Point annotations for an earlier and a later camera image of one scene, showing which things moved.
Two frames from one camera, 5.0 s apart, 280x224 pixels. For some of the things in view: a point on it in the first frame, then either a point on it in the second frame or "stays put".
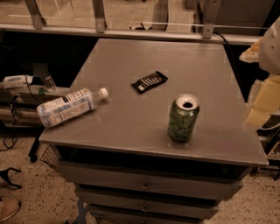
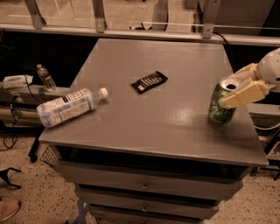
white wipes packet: [16, 81] stays put
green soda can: [183, 116] -> [219, 113]
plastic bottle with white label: [84, 100] stays put
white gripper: [271, 52] -> [270, 71]
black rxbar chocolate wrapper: [149, 82] stays put
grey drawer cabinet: [115, 155] stays put
